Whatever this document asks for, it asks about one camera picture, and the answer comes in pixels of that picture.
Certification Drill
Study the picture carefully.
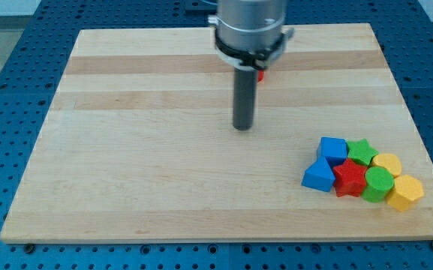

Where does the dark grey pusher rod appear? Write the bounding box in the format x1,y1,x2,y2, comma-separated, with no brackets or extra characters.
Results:
233,69,258,131

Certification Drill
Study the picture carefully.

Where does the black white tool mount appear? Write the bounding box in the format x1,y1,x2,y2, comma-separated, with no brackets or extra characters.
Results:
208,15,294,71

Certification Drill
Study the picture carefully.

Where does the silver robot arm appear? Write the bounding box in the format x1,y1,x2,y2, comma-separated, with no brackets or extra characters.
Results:
208,0,294,131

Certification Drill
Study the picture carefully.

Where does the red circle block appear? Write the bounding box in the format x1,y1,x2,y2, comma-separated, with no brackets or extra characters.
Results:
257,70,265,82

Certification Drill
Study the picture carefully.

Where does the yellow heart block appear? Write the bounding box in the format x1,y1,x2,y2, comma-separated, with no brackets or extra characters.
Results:
370,153,402,178

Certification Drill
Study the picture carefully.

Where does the blue cube block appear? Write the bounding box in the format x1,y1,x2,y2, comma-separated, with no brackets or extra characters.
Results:
316,136,347,167

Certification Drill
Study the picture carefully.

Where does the blue triangle block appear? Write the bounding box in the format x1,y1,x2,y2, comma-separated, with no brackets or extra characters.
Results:
302,157,335,192

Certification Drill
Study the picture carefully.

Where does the wooden board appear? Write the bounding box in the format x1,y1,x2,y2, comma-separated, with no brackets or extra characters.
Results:
0,23,433,244

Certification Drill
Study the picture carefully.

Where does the green star block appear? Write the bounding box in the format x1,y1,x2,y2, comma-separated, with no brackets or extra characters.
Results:
347,139,379,167

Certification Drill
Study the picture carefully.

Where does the red star block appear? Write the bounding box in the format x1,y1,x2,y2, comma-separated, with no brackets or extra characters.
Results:
332,158,368,197

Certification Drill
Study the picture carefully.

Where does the green cylinder block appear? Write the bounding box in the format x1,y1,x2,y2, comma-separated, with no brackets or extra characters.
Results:
361,166,394,203

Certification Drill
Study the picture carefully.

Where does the yellow hexagon block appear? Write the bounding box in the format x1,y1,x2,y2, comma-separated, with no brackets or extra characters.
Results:
385,175,425,212

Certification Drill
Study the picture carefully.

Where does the blue perforated table plate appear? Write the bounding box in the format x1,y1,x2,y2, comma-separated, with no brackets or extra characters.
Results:
0,1,433,269

